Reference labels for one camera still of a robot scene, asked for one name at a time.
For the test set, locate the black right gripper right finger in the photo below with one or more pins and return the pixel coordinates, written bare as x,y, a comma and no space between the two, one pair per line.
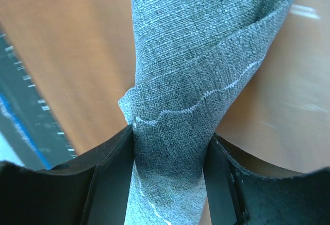
243,189

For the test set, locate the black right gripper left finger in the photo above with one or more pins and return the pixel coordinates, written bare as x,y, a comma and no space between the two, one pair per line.
92,188

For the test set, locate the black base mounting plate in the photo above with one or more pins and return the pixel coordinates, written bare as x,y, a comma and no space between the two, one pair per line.
30,134

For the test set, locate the grey cloth napkin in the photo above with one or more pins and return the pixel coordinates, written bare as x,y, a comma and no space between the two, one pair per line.
193,58

